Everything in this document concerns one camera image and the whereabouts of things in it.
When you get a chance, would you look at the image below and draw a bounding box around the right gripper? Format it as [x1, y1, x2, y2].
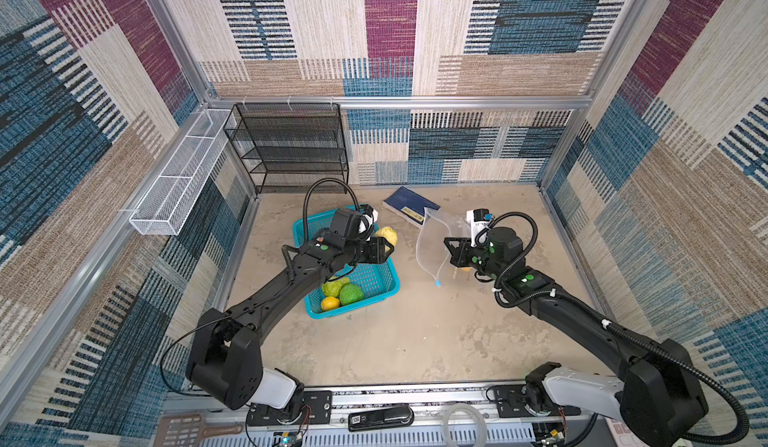
[442, 237, 504, 282]

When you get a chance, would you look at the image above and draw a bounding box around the clear zip top bag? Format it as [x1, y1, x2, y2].
[416, 208, 476, 287]

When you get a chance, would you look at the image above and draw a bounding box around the teal plastic basket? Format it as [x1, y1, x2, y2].
[292, 210, 401, 320]

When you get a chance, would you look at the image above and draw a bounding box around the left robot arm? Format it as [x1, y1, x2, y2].
[185, 207, 395, 410]

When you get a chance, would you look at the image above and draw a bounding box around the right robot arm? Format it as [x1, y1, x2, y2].
[443, 227, 750, 446]

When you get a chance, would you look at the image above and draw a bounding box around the blue book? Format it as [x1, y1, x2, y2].
[383, 186, 441, 228]

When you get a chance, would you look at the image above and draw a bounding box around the black remote device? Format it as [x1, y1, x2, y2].
[347, 404, 415, 432]

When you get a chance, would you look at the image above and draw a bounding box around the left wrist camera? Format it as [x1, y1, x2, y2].
[358, 204, 378, 240]

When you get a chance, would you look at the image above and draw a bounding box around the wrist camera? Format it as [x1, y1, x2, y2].
[466, 208, 493, 247]
[358, 204, 378, 240]

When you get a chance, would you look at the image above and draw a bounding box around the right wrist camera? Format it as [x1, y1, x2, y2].
[466, 208, 493, 247]

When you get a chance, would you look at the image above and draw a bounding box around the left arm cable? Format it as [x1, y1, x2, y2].
[301, 177, 361, 244]

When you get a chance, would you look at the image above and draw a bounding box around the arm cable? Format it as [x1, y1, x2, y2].
[301, 177, 361, 244]
[473, 211, 751, 445]

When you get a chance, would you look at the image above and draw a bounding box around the black wire shelf rack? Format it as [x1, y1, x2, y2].
[224, 103, 349, 194]

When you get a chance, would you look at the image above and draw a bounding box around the white mesh wall tray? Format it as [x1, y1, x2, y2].
[129, 109, 230, 236]

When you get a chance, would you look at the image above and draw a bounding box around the clear tubing ring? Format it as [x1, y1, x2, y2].
[440, 403, 488, 447]

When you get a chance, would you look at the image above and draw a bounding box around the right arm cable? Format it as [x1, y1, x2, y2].
[473, 211, 751, 445]

